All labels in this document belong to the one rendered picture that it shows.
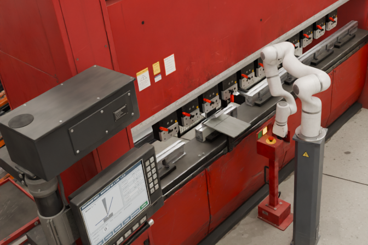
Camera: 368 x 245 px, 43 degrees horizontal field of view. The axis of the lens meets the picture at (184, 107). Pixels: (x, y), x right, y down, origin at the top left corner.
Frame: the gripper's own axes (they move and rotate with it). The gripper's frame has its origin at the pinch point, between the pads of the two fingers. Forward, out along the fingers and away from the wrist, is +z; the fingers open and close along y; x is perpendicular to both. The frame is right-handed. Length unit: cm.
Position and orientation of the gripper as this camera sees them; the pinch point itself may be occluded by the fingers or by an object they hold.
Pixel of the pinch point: (279, 139)
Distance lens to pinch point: 352.4
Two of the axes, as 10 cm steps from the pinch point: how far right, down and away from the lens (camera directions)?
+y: 7.4, 3.6, -5.7
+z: 0.4, 8.2, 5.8
